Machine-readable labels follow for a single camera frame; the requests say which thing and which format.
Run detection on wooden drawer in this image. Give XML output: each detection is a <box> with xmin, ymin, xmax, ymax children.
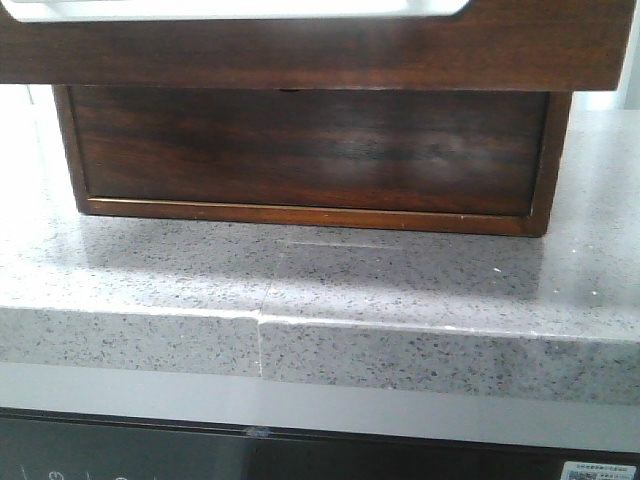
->
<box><xmin>70</xmin><ymin>86</ymin><xmax>547</xmax><ymax>215</ymax></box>
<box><xmin>1</xmin><ymin>1</ymin><xmax>635</xmax><ymax>91</ymax></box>

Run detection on dark wooden drawer cabinet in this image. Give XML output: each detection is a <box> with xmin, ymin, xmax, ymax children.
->
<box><xmin>54</xmin><ymin>85</ymin><xmax>571</xmax><ymax>237</ymax></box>

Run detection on white QR code sticker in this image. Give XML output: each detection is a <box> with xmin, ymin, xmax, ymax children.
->
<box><xmin>560</xmin><ymin>461</ymin><xmax>638</xmax><ymax>480</ymax></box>

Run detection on black glass appliance panel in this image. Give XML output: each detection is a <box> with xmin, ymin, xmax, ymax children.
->
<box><xmin>1</xmin><ymin>408</ymin><xmax>639</xmax><ymax>479</ymax></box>

